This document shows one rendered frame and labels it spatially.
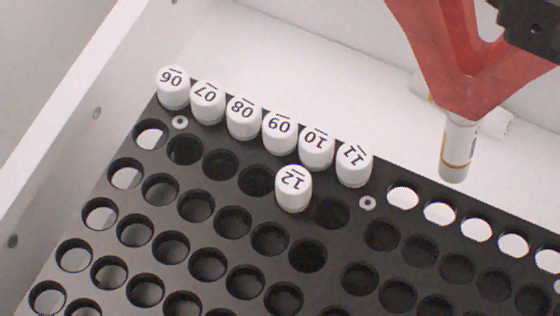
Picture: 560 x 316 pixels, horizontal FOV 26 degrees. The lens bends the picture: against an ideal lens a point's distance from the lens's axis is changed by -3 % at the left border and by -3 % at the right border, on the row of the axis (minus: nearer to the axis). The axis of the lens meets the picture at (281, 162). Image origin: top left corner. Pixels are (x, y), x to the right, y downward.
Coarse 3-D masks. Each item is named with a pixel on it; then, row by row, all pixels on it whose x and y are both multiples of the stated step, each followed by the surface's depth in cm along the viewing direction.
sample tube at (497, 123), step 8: (416, 72) 51; (416, 80) 51; (424, 80) 51; (416, 88) 51; (424, 88) 51; (424, 96) 52; (496, 112) 50; (504, 112) 50; (488, 120) 50; (496, 120) 50; (504, 120) 50; (512, 120) 51; (480, 128) 51; (488, 128) 50; (496, 128) 50; (504, 128) 50; (496, 136) 50; (504, 136) 51
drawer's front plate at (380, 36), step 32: (256, 0) 54; (288, 0) 53; (320, 0) 52; (352, 0) 50; (480, 0) 46; (320, 32) 53; (352, 32) 52; (384, 32) 51; (480, 32) 48; (416, 64) 52; (512, 96) 51; (544, 96) 49; (544, 128) 51
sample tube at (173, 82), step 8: (160, 72) 44; (168, 72) 44; (176, 72) 44; (184, 72) 44; (160, 80) 43; (168, 80) 43; (176, 80) 43; (184, 80) 43; (160, 88) 43; (168, 88) 43; (176, 88) 43; (184, 88) 43; (160, 96) 44; (168, 96) 43; (176, 96) 43; (184, 96) 44; (168, 104) 44; (176, 104) 44; (184, 104) 44
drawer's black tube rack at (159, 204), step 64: (192, 128) 44; (128, 192) 43; (192, 192) 43; (256, 192) 46; (320, 192) 42; (128, 256) 41; (192, 256) 41; (256, 256) 41; (320, 256) 45; (384, 256) 41; (448, 256) 41; (512, 256) 44
